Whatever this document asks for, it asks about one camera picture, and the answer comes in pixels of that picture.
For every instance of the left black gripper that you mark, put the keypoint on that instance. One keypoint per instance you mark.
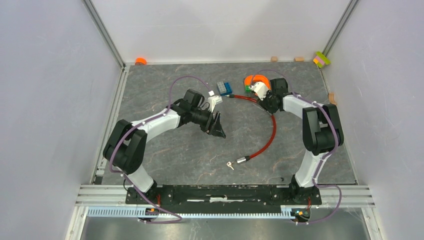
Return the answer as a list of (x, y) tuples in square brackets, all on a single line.
[(212, 127)]

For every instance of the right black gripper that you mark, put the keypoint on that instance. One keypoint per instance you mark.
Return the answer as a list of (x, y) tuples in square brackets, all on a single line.
[(263, 102)]

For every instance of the small silver key bunch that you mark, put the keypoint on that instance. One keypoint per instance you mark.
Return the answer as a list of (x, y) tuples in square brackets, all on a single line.
[(230, 165)]

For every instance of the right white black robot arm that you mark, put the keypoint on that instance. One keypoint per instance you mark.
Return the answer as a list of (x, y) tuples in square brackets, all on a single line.
[(321, 131)]

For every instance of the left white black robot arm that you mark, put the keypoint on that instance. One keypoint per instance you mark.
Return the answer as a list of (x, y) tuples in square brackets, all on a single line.
[(125, 147)]

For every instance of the orange track on grey plate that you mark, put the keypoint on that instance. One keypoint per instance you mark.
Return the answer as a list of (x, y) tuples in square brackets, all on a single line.
[(251, 80)]

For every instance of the grey blue brick stack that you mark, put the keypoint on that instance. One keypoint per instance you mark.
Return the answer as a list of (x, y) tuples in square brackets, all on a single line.
[(224, 88)]

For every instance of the curved wooden piece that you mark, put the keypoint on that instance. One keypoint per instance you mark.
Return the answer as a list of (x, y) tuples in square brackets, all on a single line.
[(331, 98)]

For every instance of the green pink yellow brick stack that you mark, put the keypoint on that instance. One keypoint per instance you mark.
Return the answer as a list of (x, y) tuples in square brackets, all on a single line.
[(320, 60)]

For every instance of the orange round cap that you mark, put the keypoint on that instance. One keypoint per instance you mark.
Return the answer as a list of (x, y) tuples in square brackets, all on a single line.
[(140, 61)]

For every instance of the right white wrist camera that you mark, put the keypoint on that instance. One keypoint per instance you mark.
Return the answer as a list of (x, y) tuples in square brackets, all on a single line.
[(260, 89)]

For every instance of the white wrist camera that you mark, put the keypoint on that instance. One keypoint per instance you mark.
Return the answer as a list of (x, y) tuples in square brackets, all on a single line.
[(213, 100), (260, 89)]

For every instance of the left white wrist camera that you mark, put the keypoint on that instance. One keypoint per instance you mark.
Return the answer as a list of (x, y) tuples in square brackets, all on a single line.
[(213, 100)]

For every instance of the light blue toothed cable duct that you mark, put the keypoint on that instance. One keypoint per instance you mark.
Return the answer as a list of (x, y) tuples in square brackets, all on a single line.
[(144, 212)]

